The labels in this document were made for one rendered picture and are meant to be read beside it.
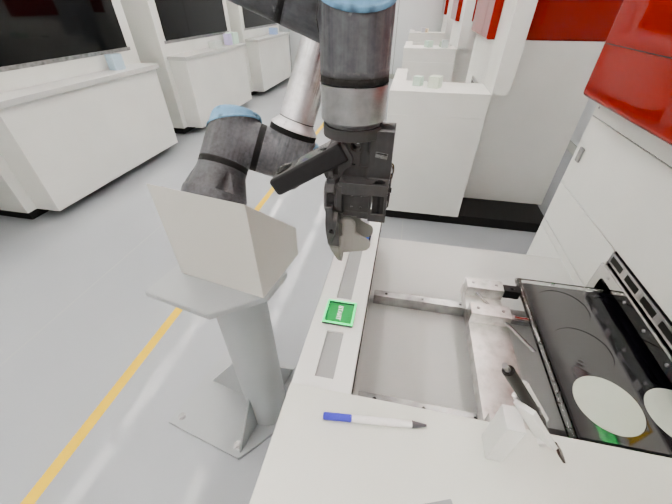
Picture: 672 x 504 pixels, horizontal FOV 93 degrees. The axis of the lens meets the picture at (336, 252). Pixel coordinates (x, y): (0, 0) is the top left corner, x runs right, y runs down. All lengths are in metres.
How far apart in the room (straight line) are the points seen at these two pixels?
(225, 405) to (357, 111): 1.45
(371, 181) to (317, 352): 0.30
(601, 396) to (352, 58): 0.65
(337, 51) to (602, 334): 0.71
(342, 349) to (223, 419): 1.11
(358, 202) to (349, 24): 0.19
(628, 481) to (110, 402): 1.77
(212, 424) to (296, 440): 1.14
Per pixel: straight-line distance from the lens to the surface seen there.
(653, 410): 0.77
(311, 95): 0.80
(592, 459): 0.58
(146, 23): 4.86
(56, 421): 1.96
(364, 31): 0.36
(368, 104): 0.37
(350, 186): 0.40
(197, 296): 0.91
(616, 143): 1.05
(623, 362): 0.81
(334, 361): 0.55
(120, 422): 1.80
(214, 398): 1.67
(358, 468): 0.48
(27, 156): 3.28
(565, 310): 0.85
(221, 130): 0.81
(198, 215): 0.79
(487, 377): 0.68
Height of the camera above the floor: 1.42
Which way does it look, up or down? 38 degrees down
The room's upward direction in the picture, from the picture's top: straight up
